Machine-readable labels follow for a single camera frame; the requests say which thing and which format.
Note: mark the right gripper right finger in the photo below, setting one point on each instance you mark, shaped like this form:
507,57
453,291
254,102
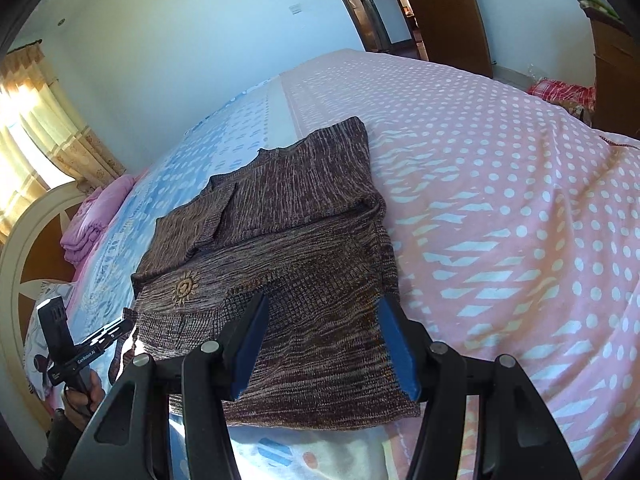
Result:
517,437

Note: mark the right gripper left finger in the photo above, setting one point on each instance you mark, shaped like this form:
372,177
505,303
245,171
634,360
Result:
128,437

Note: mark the brown knitted sun-pattern sweater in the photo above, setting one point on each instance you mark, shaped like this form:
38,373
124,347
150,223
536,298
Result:
303,225

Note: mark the left hand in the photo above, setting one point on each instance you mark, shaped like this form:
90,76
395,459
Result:
79,407

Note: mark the cream wooden headboard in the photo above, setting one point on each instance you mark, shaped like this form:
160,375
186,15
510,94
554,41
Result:
31,256

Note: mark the pink folded blanket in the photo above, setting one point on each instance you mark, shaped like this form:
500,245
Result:
92,218

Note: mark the pink and blue bedsheet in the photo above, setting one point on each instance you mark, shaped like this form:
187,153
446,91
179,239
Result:
515,226

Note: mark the yellow patterned curtain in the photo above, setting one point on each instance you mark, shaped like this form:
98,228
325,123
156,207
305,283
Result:
45,142

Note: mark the brown wooden desk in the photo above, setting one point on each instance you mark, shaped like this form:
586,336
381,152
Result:
616,55

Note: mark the red patterned bag on floor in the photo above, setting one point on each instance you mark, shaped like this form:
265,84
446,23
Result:
556,91

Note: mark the green cloth on desk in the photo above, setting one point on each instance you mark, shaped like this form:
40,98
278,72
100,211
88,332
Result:
600,6

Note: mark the brown wooden door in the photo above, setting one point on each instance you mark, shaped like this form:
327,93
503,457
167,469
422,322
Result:
453,34

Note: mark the white wall switch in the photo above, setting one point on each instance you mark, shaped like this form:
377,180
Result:
295,8

